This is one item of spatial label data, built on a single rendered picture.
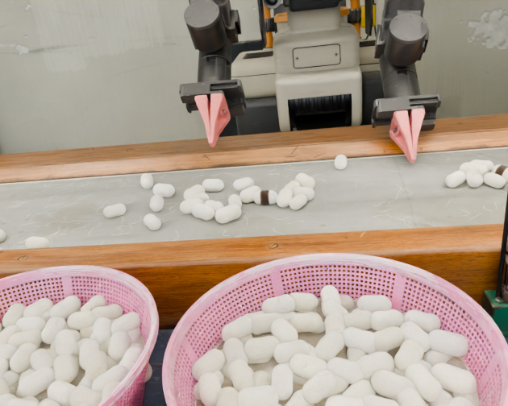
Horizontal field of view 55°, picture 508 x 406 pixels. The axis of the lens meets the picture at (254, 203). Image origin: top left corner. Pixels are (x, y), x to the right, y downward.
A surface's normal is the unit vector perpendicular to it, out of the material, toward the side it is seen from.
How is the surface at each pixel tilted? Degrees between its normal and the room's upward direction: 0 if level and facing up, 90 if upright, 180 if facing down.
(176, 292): 90
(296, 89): 98
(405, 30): 41
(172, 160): 45
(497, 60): 90
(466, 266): 90
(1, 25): 90
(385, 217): 0
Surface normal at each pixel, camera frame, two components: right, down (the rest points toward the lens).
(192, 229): -0.11, -0.90
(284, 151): -0.15, -0.34
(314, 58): -0.07, 0.55
